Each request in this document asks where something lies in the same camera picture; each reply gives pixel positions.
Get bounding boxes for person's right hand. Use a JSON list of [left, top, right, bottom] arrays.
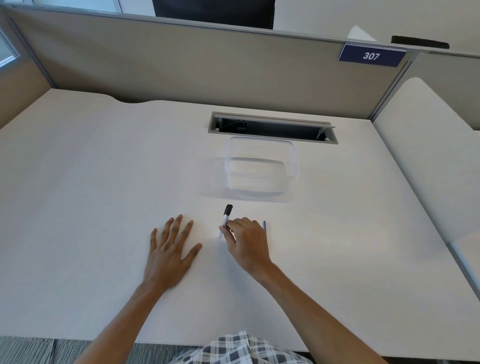
[[218, 216, 275, 284]]

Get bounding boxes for person's left hand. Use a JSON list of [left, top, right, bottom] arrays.
[[142, 214, 203, 290]]

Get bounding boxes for white pen with black cap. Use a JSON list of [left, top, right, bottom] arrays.
[[218, 203, 234, 239]]

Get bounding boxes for person's left forearm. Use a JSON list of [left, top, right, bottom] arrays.
[[73, 279, 181, 364]]

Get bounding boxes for person's right forearm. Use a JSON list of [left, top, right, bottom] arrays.
[[258, 262, 389, 364]]

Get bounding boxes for clear plastic container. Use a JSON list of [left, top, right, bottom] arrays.
[[224, 136, 300, 197]]

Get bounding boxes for plaid shorts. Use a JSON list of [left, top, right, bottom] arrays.
[[168, 329, 314, 364]]

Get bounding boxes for white rounded side divider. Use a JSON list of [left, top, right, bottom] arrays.
[[373, 77, 480, 245]]

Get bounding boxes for beige side partition panel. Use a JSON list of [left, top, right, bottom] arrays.
[[0, 11, 57, 130]]

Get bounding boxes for blue number sign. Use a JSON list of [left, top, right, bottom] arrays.
[[337, 43, 408, 68]]

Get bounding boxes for black monitor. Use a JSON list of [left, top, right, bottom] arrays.
[[151, 0, 276, 30]]

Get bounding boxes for white divider tip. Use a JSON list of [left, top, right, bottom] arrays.
[[346, 25, 378, 43]]

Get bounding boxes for beige neighbouring partition panel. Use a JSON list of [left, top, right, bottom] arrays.
[[397, 50, 480, 132]]

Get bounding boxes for partition window pane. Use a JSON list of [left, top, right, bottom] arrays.
[[0, 29, 22, 70]]

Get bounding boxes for black chair back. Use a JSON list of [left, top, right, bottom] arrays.
[[390, 35, 450, 50]]

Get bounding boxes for grey desk cable tray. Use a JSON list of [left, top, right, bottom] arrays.
[[207, 110, 339, 146]]

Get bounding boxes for glass door with metal frame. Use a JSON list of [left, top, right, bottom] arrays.
[[0, 0, 157, 18]]

